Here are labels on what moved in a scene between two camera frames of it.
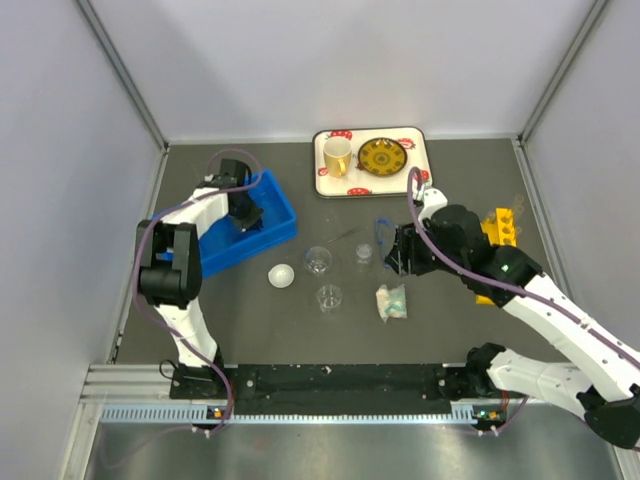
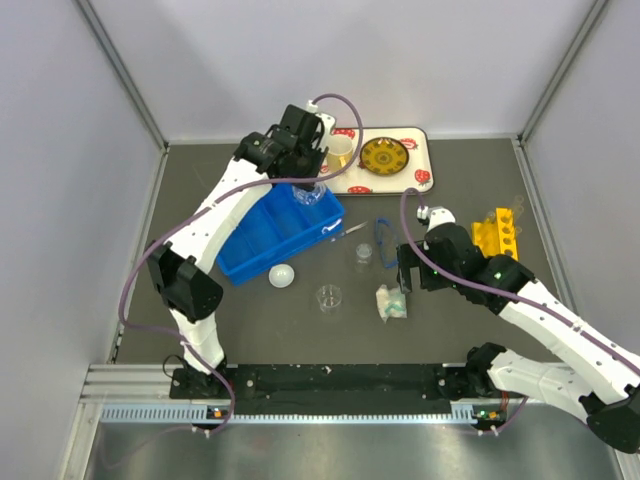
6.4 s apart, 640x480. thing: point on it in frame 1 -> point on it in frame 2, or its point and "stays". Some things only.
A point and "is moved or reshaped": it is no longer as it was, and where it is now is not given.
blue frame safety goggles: x=385 y=232 stays
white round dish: x=281 y=275 stays
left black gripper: x=254 y=220 -> x=317 y=157
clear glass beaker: x=317 y=260 -> x=309 y=197
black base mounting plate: x=369 y=389 stays
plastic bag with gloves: x=391 y=302 stays
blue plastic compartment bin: x=224 y=246 is moved or reshaped
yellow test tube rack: x=501 y=231 stays
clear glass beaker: x=329 y=297 stays
